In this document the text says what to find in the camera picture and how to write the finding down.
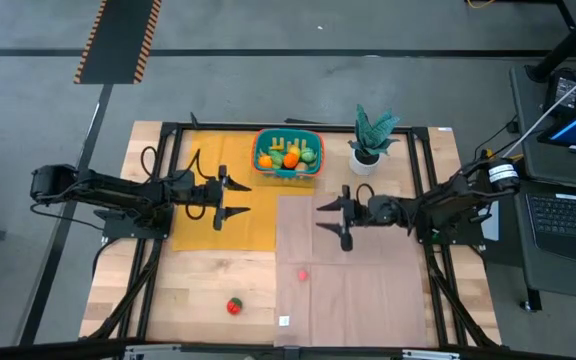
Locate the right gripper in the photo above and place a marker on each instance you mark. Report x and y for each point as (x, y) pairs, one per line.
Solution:
(373, 210)

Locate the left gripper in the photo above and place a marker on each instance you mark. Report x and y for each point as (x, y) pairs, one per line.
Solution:
(213, 195)

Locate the smooth orange toy fruit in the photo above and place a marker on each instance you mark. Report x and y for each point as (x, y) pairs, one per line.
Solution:
(265, 161)

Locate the green toy cabbage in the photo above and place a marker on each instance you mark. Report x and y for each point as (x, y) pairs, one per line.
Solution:
(308, 155)

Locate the ridged orange toy tangerine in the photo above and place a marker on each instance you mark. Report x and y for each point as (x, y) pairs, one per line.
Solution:
(290, 160)

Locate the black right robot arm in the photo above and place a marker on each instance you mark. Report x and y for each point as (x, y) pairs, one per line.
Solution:
(448, 195)

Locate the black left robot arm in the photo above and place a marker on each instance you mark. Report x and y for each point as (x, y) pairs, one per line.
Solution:
(108, 190)

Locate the yellow cloth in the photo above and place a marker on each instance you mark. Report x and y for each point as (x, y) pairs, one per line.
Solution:
(193, 235)

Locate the snake plant in white pot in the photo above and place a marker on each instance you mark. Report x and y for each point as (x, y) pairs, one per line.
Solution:
(364, 165)

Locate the teal basket with orange rim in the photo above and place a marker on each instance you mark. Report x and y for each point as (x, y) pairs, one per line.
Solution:
(263, 140)

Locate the pink toy peach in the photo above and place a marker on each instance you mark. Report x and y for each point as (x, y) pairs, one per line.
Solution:
(303, 275)

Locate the beige cloth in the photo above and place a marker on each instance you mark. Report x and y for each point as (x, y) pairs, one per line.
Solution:
(383, 300)

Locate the red green toy watermelon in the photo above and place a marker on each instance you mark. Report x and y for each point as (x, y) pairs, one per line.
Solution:
(234, 306)

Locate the white cloth label tag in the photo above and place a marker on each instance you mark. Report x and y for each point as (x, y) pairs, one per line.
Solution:
(284, 321)

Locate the pale blue white box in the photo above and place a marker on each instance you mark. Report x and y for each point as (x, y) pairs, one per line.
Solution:
(492, 227)

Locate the black hazard-striped floor mat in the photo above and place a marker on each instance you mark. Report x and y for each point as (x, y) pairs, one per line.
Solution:
(118, 40)

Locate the grey side table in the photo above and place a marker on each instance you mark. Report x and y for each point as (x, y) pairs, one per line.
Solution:
(558, 280)

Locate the black laptop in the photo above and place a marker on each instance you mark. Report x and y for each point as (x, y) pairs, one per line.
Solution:
(568, 225)

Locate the black power adapter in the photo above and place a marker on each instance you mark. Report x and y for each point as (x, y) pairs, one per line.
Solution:
(563, 90)

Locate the black tripod stand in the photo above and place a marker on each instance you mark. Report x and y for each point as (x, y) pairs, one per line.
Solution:
(568, 45)

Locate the black aluminium table frame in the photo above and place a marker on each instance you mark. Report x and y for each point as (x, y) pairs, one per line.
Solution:
(238, 125)

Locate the small black camera box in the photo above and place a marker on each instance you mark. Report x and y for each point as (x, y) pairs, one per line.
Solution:
(291, 353)

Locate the silver aluminium bracket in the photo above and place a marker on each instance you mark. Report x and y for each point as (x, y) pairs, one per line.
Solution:
(430, 355)
(153, 352)

